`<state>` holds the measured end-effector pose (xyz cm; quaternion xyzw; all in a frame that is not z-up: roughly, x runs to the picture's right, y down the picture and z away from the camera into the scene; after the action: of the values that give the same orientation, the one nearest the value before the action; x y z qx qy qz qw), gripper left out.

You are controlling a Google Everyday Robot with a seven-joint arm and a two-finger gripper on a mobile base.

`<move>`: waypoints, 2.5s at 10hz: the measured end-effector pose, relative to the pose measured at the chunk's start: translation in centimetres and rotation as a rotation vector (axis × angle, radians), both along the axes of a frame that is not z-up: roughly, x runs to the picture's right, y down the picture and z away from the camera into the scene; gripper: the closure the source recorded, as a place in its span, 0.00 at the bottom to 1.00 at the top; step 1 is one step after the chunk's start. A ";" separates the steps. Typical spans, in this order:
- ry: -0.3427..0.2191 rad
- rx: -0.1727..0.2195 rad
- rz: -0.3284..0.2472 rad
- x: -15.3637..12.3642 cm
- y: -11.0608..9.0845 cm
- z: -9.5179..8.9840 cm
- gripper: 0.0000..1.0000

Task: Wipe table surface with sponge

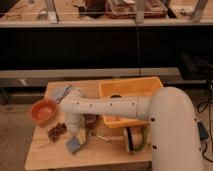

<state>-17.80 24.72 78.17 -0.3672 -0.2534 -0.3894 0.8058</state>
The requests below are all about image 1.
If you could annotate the dark brown round bowl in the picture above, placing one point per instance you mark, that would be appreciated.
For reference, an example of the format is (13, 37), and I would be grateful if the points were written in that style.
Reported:
(89, 119)

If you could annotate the yellow plastic bin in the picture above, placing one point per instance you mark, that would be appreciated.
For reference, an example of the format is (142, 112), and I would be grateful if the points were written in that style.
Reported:
(145, 86)

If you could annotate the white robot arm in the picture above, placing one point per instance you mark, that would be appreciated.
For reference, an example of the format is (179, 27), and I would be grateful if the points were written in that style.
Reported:
(174, 132)

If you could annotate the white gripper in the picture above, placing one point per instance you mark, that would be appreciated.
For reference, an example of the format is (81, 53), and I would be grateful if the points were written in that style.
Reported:
(78, 133)

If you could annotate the brown crumbs pile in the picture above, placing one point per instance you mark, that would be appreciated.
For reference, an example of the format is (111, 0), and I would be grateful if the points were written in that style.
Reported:
(56, 131)

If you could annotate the dark round object in bin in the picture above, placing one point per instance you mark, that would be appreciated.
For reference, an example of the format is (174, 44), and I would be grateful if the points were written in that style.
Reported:
(116, 96)

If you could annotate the metal spoon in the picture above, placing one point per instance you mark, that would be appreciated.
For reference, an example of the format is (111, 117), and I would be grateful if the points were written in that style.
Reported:
(92, 133)

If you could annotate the orange bowl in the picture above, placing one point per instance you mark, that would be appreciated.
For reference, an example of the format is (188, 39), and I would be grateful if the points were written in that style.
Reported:
(42, 111)

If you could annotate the red tray on shelf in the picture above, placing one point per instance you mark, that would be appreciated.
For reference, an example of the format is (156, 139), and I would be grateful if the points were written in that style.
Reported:
(128, 8)

